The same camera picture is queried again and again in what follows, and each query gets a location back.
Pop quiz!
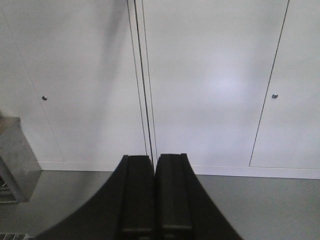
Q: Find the grey metal box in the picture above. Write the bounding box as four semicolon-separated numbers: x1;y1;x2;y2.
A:
0;117;42;202

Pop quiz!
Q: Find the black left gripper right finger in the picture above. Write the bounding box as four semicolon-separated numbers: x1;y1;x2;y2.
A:
155;153;241;240

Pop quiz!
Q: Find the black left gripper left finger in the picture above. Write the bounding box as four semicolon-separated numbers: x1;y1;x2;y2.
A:
35;155;156;240

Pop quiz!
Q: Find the white left cabinet door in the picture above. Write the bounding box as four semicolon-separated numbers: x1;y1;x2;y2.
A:
0;0;145;163

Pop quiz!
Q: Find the white right cabinet door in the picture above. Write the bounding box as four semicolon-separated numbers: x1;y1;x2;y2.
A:
143;0;288;167

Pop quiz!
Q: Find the white cabinet door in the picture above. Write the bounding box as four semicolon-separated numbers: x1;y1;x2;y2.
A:
0;0;145;163
143;0;288;167

